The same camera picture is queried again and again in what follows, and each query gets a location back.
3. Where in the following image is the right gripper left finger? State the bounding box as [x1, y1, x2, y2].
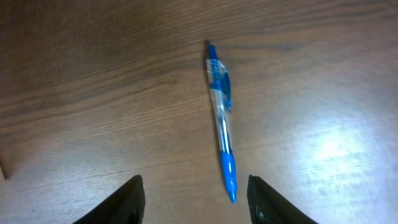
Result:
[74, 175, 146, 224]

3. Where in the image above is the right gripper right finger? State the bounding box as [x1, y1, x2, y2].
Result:
[247, 175, 317, 224]

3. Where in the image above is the brown cardboard box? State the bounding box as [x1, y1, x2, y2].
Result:
[0, 166, 6, 183]

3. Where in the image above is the blue ballpoint pen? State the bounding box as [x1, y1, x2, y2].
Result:
[206, 45, 238, 203]

